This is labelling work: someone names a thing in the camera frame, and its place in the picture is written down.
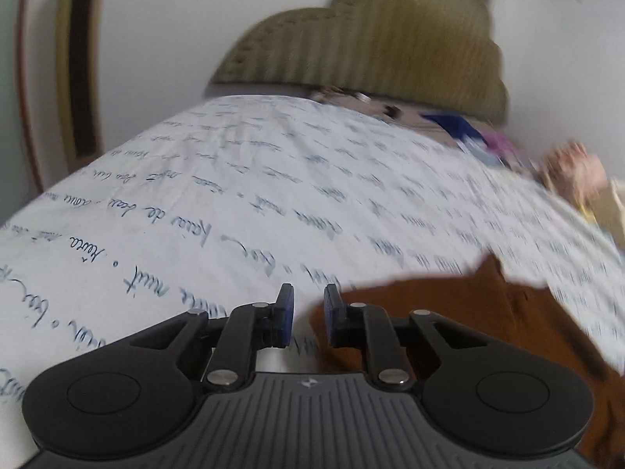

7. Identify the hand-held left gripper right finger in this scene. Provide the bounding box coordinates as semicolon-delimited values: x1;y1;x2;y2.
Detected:
323;284;472;392

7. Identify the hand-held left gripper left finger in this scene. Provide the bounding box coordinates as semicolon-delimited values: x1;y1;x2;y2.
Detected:
159;283;296;392

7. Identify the brown knit garment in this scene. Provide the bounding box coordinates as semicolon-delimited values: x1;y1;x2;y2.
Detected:
309;253;625;466

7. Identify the pink clothes pile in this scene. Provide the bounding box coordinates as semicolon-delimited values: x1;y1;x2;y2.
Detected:
541;141;609;202

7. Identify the white printed blanket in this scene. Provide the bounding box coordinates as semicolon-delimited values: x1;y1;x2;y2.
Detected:
0;94;625;469

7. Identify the dark blue cloth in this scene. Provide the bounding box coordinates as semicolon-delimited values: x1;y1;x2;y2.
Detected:
422;112;483;140

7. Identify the purple cloth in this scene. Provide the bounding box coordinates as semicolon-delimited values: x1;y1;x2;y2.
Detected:
483;132;519;158

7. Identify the olive padded headboard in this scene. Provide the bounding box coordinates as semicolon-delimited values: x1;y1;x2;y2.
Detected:
207;0;511;125

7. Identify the cream puffy jacket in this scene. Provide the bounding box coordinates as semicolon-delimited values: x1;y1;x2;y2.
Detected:
592;178;625;255

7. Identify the gold framed panel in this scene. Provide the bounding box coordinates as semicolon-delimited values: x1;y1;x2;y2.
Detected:
55;0;106;166

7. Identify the red curved tube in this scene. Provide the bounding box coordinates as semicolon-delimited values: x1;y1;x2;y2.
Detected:
18;0;44;192

